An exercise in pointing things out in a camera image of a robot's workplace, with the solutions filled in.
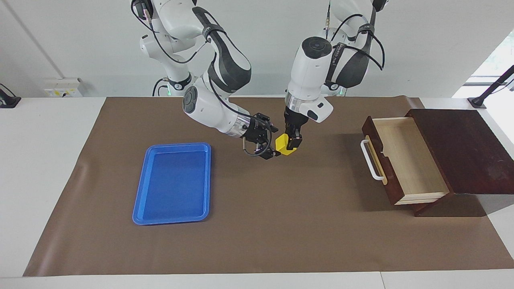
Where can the wooden drawer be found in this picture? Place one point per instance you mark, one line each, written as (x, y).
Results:
(413, 160)

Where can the blue plastic tray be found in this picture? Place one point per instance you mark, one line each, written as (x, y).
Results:
(172, 184)

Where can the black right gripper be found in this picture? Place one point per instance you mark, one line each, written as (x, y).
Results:
(257, 130)

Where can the black clamp base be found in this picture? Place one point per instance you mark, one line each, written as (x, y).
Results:
(8, 101)

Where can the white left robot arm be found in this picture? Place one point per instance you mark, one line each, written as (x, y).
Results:
(309, 72)

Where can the white wall socket box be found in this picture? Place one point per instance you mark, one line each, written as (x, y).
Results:
(62, 88)

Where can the brown table mat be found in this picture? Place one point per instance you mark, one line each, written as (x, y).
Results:
(281, 208)

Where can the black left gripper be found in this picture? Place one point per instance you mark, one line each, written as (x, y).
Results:
(295, 118)

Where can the yellow cube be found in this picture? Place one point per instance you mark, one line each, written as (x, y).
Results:
(282, 143)

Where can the dark wooden cabinet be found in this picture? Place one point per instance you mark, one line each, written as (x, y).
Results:
(470, 152)

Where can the window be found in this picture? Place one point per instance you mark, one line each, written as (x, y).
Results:
(494, 60)

